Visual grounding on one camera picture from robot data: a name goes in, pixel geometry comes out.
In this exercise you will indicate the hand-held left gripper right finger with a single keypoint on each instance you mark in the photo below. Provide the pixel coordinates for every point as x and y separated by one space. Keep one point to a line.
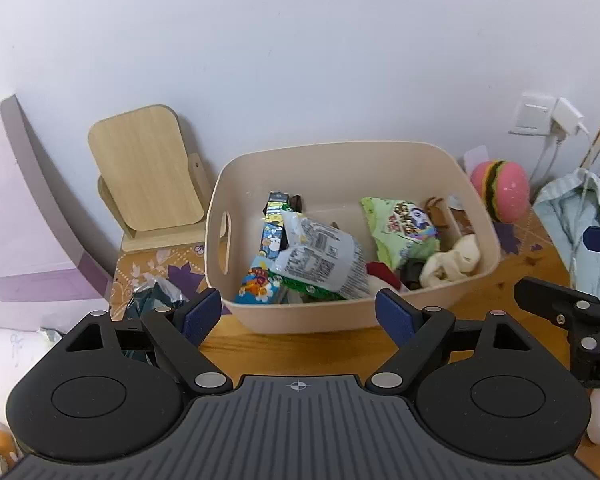
395 317

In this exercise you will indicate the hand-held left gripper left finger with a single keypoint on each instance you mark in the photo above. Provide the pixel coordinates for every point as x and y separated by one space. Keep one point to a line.
202 315

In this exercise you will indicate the dark green snack packet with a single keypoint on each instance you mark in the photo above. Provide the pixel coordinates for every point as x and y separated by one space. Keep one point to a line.
152 295

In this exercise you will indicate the beige plush toy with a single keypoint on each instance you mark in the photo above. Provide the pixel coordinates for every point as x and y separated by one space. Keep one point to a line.
450 262

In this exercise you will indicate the white grey printed snack bag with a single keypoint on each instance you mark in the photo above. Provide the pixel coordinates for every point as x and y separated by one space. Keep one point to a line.
320 255

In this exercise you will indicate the beige plastic storage bin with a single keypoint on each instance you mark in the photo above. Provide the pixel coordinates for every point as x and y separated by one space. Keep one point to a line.
330 170

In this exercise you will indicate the wooden desktop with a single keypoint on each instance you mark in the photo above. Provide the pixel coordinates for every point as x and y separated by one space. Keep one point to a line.
290 350

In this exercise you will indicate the red white plush item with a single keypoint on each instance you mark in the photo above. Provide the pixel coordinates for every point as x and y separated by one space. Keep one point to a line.
382 272

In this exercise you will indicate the light blue cloth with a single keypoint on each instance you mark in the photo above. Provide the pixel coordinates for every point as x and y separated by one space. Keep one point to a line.
560 215

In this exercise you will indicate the green cartoon snack packet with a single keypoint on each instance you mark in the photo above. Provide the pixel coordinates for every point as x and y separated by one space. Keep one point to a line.
400 225

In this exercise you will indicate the blue cartoon snack packet strip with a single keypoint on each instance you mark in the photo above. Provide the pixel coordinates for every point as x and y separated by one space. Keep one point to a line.
272 240

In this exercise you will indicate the pink burger ball toy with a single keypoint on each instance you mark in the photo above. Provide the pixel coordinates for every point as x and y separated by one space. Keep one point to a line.
505 192

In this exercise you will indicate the dark brown patterned pouch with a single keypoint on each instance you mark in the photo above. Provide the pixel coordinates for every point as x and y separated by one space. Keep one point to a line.
437 210

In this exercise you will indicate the white charger plug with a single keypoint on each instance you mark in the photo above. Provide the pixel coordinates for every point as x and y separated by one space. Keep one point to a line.
567 115

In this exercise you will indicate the white card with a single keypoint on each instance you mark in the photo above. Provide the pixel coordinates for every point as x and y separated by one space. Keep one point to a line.
477 157

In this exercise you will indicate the light wooden stand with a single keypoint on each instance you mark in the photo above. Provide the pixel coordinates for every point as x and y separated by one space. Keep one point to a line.
145 170

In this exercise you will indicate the pale purple box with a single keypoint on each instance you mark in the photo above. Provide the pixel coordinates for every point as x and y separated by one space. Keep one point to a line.
25 220

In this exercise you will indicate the white printed cloth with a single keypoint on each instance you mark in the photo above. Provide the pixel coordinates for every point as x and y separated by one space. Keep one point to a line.
0 360

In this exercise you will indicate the white wall socket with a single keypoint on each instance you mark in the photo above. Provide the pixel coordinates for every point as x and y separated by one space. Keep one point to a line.
530 112

